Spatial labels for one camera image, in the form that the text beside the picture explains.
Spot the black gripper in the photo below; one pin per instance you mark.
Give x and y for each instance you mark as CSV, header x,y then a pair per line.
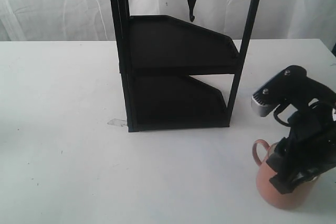
x,y
308,151

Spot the terracotta pink mug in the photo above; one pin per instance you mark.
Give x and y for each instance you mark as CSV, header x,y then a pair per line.
x,y
271,189

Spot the black two-tier shelf rack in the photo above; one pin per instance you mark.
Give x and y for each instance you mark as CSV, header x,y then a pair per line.
x,y
175,74

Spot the clear tape piece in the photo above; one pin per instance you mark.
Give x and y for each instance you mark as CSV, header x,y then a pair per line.
x,y
117,122

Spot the white backdrop curtain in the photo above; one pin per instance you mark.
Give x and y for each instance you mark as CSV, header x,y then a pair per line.
x,y
23,20

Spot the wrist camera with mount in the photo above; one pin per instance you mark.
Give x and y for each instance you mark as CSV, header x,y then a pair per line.
x,y
290,86

